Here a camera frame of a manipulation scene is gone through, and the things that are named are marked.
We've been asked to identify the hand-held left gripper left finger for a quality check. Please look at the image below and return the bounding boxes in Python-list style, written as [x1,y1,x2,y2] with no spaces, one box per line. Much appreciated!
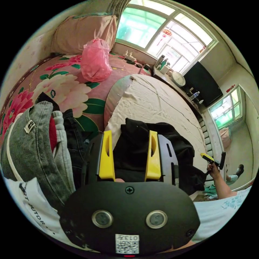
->
[98,130,116,180]

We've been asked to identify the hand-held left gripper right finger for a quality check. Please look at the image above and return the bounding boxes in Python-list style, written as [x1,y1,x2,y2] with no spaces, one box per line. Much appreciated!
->
[145,131,164,181]

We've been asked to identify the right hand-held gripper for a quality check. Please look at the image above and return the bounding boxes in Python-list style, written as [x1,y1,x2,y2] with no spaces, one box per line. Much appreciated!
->
[200,153,221,169]

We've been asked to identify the black long pants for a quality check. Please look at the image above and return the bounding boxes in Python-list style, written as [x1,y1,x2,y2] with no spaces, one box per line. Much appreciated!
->
[112,118,206,196]

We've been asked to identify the person's right forearm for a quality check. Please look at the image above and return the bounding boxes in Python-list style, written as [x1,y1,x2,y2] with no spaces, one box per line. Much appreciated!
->
[213,174,237,200]

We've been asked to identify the person's right hand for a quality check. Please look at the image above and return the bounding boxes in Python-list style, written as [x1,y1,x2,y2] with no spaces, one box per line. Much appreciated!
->
[206,163,220,179]

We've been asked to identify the small window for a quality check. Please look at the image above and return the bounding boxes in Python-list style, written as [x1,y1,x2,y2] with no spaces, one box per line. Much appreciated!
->
[208,86,246,130]

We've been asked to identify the pile of clothes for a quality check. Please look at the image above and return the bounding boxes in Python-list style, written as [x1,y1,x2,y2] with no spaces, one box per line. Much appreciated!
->
[0,92,96,209]

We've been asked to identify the black television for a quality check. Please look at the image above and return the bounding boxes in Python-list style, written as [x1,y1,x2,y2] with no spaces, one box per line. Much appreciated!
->
[183,61,224,108]

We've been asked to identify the bed with floral sheet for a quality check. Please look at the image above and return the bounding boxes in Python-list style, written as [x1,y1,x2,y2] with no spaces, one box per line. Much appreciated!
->
[0,53,215,162]

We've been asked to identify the dark cupboard with bottles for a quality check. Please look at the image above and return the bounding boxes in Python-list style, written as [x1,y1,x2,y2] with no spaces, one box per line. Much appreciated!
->
[153,54,204,111]

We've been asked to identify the pink plastic bag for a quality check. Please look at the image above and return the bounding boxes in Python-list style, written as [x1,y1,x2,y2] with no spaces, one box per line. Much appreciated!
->
[80,38,113,83]

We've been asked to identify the pink pillow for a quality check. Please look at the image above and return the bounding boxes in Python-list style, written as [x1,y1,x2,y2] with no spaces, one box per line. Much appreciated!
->
[50,14,118,54]

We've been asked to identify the large window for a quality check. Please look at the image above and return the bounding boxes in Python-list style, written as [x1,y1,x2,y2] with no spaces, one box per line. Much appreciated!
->
[115,0,219,76]

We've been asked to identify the grey curtain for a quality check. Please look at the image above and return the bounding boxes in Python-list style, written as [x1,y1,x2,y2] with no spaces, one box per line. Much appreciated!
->
[106,0,132,19]

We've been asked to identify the round wall clock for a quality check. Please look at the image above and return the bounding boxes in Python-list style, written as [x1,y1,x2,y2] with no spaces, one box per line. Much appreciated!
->
[171,71,186,87]

